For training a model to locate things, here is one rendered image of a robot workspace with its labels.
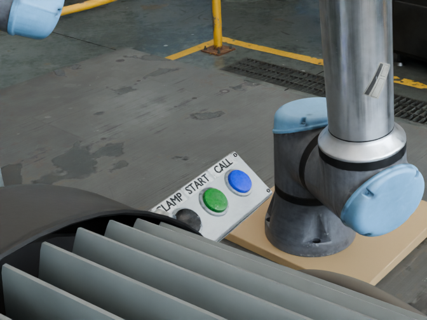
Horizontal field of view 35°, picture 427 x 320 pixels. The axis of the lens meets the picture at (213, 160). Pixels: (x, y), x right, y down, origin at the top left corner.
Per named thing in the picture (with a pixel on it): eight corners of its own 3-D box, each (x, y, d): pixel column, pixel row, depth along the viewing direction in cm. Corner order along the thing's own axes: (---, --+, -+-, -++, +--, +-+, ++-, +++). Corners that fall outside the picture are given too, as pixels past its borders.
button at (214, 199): (210, 223, 75) (218, 214, 73) (192, 202, 75) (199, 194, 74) (225, 210, 77) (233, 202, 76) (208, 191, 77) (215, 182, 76)
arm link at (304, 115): (322, 154, 116) (324, 80, 109) (369, 190, 105) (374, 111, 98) (260, 172, 112) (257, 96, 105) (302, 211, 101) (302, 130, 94)
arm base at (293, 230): (301, 195, 123) (301, 147, 118) (373, 225, 114) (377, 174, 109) (246, 233, 114) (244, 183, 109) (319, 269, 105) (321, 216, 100)
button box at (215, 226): (168, 286, 72) (190, 264, 68) (123, 237, 73) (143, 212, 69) (253, 213, 84) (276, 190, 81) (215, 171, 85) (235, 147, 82)
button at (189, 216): (183, 245, 71) (190, 237, 70) (164, 223, 71) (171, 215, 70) (199, 231, 73) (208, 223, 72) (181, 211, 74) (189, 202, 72)
